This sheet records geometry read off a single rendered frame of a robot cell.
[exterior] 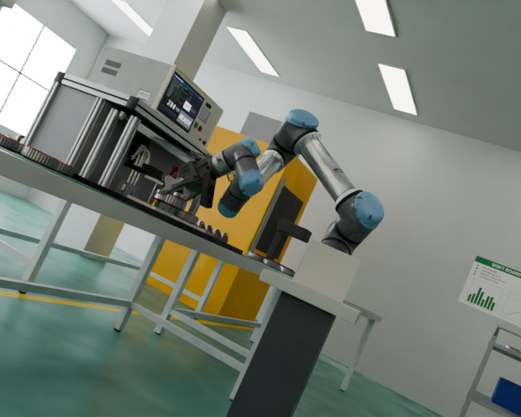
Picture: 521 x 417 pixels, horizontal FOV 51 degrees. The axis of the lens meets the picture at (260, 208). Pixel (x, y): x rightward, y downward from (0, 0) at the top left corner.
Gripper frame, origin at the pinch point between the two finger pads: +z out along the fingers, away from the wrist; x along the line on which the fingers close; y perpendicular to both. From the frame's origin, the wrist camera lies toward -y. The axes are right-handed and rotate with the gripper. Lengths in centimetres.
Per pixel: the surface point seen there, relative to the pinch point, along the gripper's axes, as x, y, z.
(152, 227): 10.9, -11.6, 3.6
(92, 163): -0.3, 29.4, 24.2
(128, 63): -12, 71, 2
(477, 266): -552, 14, -111
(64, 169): 16.4, 21.1, 25.2
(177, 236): -4.1, -11.4, 3.2
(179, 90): -20, 52, -11
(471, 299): -552, -19, -87
